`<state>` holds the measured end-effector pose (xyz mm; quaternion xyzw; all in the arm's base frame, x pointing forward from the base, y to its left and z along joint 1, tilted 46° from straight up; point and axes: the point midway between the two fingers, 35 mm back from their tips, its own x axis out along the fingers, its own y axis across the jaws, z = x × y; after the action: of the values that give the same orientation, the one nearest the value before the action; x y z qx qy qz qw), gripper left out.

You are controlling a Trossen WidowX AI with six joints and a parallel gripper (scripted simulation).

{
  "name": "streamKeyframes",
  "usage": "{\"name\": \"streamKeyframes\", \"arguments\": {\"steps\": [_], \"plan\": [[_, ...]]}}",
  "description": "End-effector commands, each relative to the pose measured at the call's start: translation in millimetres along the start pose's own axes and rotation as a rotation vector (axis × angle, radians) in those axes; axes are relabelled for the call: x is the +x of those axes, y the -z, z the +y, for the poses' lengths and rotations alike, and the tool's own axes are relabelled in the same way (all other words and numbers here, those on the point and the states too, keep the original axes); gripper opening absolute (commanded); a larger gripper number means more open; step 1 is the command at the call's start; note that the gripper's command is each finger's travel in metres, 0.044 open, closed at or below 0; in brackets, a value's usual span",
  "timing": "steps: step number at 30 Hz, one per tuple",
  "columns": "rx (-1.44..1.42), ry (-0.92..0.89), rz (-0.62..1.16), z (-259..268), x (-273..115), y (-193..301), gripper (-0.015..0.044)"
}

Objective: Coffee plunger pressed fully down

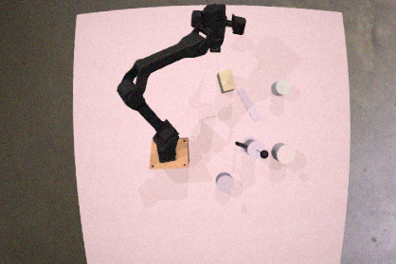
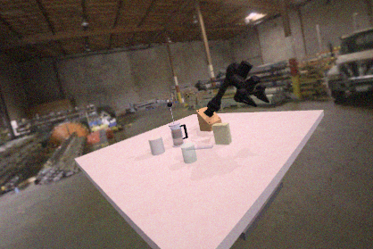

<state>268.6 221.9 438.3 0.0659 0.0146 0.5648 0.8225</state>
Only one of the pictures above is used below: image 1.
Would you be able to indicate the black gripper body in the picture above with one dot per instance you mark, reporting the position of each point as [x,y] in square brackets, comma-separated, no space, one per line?
[237,25]

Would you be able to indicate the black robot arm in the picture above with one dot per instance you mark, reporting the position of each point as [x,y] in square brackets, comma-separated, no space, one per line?
[191,46]

